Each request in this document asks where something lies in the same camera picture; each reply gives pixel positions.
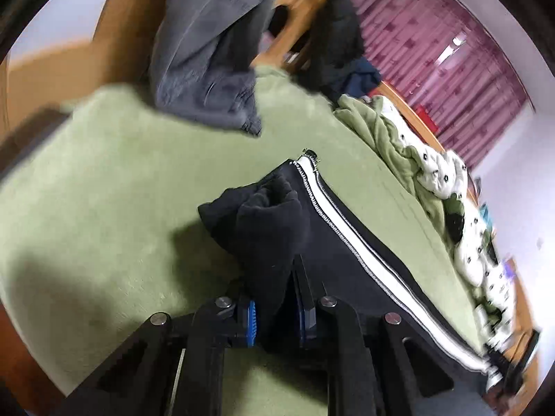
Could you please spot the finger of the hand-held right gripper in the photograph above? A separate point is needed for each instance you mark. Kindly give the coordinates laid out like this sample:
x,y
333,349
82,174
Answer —
x,y
516,368

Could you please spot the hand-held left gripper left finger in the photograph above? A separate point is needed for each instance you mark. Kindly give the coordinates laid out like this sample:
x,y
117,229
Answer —
x,y
250,323

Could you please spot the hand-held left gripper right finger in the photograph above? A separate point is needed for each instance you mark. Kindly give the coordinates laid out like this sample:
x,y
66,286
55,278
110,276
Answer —
x,y
303,320

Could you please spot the black pants with white stripe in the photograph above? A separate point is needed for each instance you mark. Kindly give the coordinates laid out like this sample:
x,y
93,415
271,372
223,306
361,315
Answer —
x,y
347,260

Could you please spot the purple item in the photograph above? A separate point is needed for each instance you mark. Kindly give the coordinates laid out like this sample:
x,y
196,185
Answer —
x,y
509,271

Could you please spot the teal cloth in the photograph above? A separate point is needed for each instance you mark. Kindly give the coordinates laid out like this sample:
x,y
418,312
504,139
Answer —
x,y
484,216

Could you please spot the green plush bed blanket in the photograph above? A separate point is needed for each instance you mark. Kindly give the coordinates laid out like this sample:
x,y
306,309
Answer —
x,y
108,182

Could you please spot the white dotted quilt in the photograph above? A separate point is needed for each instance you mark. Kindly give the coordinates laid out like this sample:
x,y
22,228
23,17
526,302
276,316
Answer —
x,y
438,169

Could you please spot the crumpled green blanket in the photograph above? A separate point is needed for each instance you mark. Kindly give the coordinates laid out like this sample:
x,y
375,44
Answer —
x,y
373,130

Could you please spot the red box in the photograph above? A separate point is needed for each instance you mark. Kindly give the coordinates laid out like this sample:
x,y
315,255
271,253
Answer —
x,y
425,117

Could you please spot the navy garment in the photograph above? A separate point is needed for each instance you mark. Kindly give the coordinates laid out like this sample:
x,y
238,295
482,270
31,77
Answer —
x,y
360,79

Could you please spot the grey jeans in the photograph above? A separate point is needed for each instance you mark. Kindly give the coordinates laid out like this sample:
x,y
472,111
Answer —
x,y
195,52

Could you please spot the black jacket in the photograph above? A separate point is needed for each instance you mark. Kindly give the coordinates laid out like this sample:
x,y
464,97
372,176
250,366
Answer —
x,y
334,43

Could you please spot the purple patterned curtain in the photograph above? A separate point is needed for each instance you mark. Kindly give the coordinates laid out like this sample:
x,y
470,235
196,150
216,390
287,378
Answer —
x,y
433,30

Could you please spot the wooden bed frame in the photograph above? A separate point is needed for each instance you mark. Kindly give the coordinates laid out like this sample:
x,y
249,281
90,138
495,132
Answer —
x,y
303,4

